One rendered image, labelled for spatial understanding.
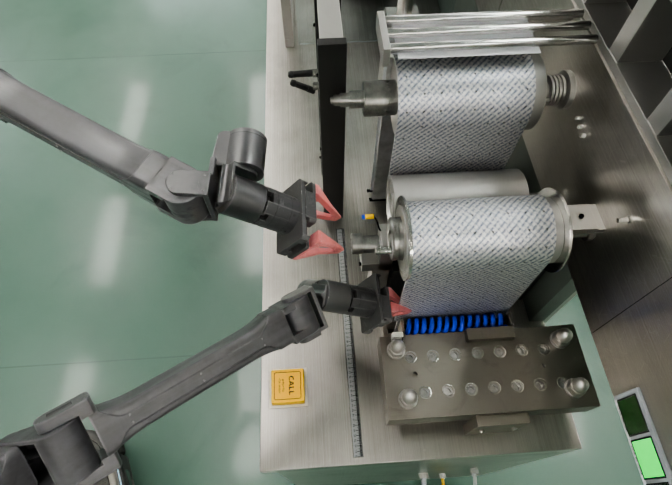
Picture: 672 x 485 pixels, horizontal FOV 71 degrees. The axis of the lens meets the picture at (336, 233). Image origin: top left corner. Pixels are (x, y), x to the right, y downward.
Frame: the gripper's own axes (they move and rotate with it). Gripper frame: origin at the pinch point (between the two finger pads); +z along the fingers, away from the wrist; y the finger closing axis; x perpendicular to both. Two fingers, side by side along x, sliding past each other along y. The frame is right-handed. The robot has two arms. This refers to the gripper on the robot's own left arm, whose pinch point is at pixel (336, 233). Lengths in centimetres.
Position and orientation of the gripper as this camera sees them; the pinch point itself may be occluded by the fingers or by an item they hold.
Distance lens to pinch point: 75.1
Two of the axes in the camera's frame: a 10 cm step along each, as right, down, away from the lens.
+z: 7.6, 2.8, 5.8
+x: 6.4, -4.1, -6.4
